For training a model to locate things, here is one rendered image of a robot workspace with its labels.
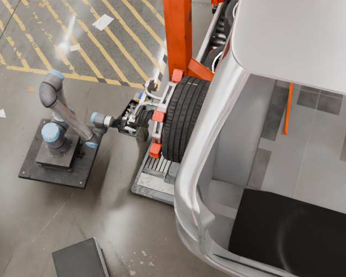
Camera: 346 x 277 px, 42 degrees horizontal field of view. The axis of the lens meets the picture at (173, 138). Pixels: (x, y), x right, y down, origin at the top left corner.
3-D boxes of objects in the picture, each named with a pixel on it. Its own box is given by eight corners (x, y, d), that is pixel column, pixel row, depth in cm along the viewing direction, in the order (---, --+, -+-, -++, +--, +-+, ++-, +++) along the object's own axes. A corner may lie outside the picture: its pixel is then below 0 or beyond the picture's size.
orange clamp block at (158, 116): (165, 122, 320) (162, 122, 311) (154, 119, 321) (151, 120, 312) (167, 112, 319) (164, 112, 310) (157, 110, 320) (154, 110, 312)
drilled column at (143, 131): (145, 142, 434) (140, 118, 397) (135, 139, 436) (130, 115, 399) (149, 133, 438) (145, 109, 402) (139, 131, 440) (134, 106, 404)
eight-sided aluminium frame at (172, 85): (163, 162, 357) (158, 127, 310) (155, 160, 358) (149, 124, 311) (185, 108, 382) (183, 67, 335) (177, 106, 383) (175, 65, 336)
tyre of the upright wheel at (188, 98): (189, 146, 298) (218, 65, 323) (156, 137, 303) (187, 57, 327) (193, 179, 358) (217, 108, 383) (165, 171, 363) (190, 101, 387)
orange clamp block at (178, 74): (180, 83, 334) (183, 71, 332) (171, 81, 336) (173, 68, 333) (183, 82, 341) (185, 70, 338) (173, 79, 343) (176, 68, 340)
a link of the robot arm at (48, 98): (38, 95, 310) (99, 149, 354) (47, 81, 316) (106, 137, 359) (28, 96, 318) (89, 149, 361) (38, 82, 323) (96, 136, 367)
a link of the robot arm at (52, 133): (43, 145, 380) (36, 134, 364) (53, 128, 387) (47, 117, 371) (59, 150, 376) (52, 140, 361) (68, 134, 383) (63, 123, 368)
